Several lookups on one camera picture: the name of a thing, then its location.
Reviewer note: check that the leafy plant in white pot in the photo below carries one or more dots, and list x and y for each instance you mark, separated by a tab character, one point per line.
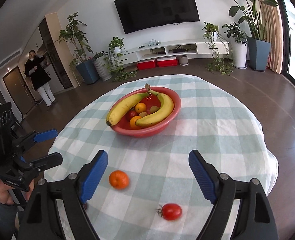
238	52

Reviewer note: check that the person's left forearm grey sleeve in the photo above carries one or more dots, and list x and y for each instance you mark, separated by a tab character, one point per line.
0	217

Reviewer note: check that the black set-top box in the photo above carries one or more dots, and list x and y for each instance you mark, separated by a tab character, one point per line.
177	50

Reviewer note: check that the trailing pothos in white pot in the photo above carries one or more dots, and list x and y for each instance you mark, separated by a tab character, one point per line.
116	46
212	33

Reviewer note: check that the brown entrance door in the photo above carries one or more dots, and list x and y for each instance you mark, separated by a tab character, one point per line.
18	90

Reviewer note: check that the red storage box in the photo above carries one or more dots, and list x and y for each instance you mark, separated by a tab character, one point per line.
147	65
167	62

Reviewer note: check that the green white checked tablecloth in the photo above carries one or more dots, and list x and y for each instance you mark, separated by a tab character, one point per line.
212	135

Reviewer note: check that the large orange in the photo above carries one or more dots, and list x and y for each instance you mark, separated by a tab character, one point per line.
134	123

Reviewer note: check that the tall dark wall cabinet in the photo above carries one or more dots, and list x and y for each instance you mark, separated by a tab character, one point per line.
56	55

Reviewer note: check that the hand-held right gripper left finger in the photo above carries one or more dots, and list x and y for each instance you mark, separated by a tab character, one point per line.
95	177

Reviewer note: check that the large yellow banana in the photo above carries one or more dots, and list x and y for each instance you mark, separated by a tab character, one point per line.
122	107

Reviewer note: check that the wall-mounted black television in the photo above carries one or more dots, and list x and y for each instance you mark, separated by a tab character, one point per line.
157	7

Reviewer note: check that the red tomato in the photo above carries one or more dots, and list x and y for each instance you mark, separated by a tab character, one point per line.
172	211
131	114

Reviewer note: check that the large plant in blue-grey pot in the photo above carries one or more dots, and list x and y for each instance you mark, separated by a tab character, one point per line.
258	55

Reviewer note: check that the tangerine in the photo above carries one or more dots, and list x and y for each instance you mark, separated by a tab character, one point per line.
118	179

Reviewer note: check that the small yellow banana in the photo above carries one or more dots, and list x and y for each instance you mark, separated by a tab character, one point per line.
162	112

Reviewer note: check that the small grey pot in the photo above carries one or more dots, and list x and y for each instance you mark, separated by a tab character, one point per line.
183	60

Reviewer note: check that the person's left hand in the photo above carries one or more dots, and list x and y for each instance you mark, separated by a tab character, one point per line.
2	192

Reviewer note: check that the plant in ribbed white pot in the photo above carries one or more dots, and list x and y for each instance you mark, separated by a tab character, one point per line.
102	67

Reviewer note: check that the brown round fruit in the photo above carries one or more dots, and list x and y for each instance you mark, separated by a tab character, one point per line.
143	114
154	109

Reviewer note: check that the beige curtain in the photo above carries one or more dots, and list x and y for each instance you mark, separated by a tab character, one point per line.
267	17

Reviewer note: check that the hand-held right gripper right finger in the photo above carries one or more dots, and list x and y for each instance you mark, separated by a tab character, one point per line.
202	175

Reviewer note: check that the white television cabinet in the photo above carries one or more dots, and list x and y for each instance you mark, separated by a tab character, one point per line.
207	47

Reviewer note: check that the black framed sliding glass door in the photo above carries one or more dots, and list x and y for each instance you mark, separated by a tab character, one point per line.
285	42

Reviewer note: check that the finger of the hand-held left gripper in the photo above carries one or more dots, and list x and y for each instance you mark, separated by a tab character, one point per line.
46	135
47	161

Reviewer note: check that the red plastic basin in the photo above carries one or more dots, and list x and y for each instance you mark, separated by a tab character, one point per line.
150	131

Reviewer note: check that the tall plant in blue pot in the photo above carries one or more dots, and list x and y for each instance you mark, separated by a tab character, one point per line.
87	71

